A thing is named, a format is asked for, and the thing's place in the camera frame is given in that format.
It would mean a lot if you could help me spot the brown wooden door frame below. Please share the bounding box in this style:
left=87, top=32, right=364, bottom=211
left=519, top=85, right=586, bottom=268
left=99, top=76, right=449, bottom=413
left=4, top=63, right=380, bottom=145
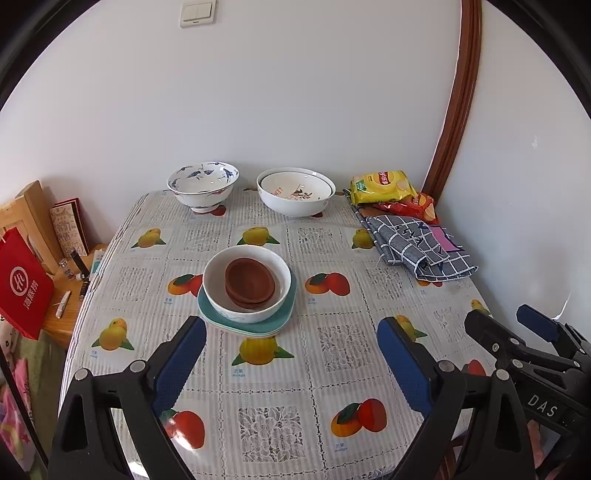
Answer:
left=422, top=0, right=483, bottom=202

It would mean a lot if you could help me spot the white wall switch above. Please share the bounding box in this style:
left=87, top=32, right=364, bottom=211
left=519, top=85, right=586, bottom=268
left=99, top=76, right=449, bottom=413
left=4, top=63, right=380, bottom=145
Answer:
left=179, top=0, right=217, bottom=28

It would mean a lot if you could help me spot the red chips bag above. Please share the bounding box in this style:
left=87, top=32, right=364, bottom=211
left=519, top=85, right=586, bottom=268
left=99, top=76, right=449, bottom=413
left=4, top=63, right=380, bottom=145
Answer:
left=377, top=192, right=440, bottom=225

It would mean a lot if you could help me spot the brown small saucer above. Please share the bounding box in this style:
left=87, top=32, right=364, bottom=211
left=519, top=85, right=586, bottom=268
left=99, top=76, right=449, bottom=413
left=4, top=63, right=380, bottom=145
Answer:
left=224, top=258, right=276, bottom=309
left=225, top=277, right=276, bottom=309

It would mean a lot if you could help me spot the wooden side table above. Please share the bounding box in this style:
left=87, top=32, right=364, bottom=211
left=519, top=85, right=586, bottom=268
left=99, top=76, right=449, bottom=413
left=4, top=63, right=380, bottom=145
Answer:
left=42, top=267, right=82, bottom=350

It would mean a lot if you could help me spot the red paper bag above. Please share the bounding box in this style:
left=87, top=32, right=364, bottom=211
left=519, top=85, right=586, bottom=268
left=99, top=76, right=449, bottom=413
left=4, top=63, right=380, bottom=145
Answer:
left=0, top=228, right=54, bottom=340

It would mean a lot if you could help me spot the fruit print tablecloth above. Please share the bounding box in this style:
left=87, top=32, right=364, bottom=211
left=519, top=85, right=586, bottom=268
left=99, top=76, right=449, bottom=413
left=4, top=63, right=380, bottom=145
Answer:
left=64, top=190, right=493, bottom=479

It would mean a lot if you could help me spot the white ceramic bowl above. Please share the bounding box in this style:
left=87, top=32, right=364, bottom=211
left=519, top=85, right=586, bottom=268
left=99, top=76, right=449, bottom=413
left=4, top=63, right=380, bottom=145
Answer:
left=200, top=245, right=293, bottom=325

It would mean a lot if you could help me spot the person's right hand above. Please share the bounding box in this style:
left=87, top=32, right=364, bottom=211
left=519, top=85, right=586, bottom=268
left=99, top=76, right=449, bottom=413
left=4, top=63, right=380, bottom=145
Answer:
left=527, top=420, right=545, bottom=468

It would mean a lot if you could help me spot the blue floral porcelain bowl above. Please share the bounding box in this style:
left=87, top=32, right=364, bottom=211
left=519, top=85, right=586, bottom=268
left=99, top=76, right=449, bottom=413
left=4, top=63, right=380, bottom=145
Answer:
left=166, top=161, right=240, bottom=214

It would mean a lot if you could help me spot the yellow chips bag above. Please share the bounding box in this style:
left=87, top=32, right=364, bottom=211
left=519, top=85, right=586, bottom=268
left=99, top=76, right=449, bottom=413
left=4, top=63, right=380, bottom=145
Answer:
left=351, top=170, right=417, bottom=205

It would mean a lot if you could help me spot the green square plate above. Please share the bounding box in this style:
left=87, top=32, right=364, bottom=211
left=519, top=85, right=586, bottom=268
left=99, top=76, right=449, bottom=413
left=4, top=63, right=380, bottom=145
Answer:
left=205, top=319, right=287, bottom=339

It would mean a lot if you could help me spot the patterned red-edged box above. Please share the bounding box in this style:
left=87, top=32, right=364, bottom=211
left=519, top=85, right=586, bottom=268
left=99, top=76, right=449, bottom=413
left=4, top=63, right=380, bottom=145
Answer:
left=49, top=198, right=91, bottom=257

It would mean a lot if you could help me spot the grey checked cloth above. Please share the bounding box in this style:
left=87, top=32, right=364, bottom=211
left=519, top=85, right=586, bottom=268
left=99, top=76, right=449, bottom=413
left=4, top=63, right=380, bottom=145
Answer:
left=352, top=205, right=478, bottom=283

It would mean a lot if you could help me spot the large white outer bowl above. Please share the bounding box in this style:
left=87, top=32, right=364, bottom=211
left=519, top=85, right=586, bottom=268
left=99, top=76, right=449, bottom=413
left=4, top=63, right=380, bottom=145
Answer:
left=256, top=167, right=337, bottom=218

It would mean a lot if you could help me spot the teal square plate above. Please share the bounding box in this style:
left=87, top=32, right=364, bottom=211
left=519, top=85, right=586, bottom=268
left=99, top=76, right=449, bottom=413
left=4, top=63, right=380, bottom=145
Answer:
left=197, top=272, right=297, bottom=332

